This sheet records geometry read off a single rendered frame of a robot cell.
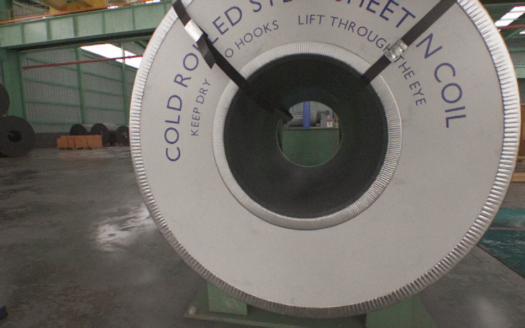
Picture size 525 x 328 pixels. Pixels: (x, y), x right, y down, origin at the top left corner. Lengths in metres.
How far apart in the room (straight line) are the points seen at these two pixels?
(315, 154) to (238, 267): 2.51
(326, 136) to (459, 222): 2.51
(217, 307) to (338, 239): 0.67
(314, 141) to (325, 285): 2.52
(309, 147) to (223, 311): 2.39
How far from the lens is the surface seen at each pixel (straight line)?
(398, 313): 1.28
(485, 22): 0.99
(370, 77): 0.86
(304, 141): 3.33
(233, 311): 1.32
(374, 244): 0.92
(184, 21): 0.94
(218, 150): 0.89
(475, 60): 0.96
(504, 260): 2.23
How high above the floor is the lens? 0.80
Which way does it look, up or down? 7 degrees down
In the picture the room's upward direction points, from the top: 1 degrees counter-clockwise
